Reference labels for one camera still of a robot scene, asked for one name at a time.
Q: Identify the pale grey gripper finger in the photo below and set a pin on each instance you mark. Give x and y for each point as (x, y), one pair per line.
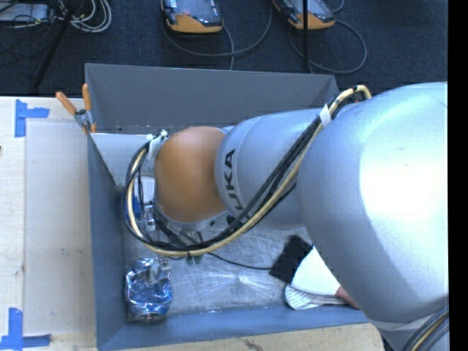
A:
(155, 271)
(166, 265)

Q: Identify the crumpled blue silver foil packet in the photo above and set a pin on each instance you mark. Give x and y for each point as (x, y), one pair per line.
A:
(146, 294)

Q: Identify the pale wood flat board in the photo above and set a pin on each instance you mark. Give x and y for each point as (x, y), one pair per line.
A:
(55, 214)

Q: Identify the black sponge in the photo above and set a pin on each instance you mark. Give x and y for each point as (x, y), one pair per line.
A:
(290, 256)

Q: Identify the grey metal bin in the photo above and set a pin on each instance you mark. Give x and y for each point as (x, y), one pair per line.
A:
(204, 97)

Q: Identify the white mesh pad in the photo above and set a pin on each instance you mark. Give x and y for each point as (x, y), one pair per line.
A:
(303, 300)

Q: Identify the white cloth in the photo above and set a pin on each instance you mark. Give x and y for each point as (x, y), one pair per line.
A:
(314, 274)

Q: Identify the red-brown flat block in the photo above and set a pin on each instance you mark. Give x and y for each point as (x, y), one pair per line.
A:
(347, 297)

